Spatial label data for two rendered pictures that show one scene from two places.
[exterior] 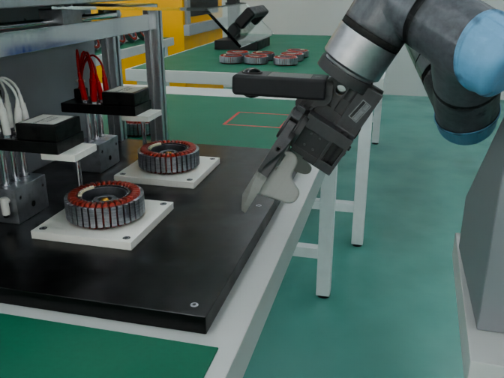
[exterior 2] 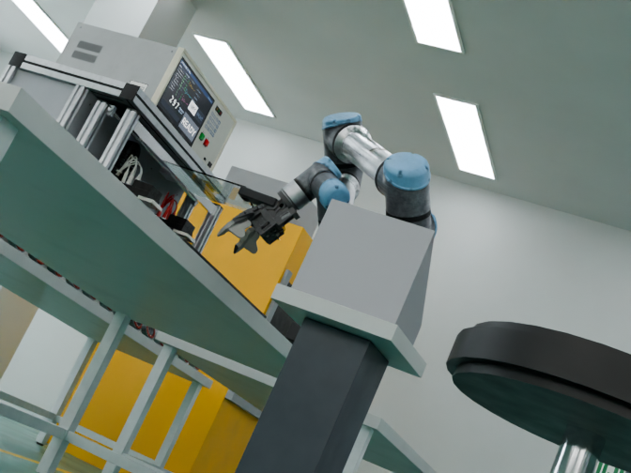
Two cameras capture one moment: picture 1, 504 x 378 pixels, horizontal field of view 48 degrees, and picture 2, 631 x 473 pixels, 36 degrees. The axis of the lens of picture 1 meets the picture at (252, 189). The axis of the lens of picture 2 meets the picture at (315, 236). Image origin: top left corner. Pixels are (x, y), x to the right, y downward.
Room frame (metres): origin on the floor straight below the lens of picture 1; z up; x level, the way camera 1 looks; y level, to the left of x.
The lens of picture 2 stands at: (-1.78, -0.64, 0.30)
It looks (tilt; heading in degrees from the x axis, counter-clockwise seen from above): 14 degrees up; 10
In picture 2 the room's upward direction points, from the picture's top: 25 degrees clockwise
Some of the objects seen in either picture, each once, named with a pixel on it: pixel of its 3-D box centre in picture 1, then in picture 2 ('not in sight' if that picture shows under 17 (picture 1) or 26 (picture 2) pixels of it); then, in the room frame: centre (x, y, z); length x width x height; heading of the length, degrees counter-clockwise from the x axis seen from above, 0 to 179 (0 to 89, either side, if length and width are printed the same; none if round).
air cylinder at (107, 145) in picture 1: (97, 152); not in sight; (1.02, 0.29, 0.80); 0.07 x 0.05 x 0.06; 166
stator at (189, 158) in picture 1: (169, 156); not in sight; (0.99, 0.15, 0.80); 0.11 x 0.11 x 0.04
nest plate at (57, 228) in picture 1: (106, 219); not in sight; (0.75, 0.21, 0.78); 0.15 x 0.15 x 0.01; 76
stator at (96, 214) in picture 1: (105, 203); not in sight; (0.75, 0.21, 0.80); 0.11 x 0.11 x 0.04
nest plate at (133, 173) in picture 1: (169, 169); not in sight; (0.99, 0.15, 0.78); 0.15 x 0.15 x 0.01; 76
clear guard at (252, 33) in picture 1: (171, 22); (225, 202); (1.05, 0.14, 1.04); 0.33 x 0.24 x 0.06; 76
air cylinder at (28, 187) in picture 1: (18, 196); not in sight; (0.79, 0.35, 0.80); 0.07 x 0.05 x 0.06; 166
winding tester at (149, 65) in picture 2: not in sight; (146, 100); (0.96, 0.49, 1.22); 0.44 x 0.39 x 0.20; 166
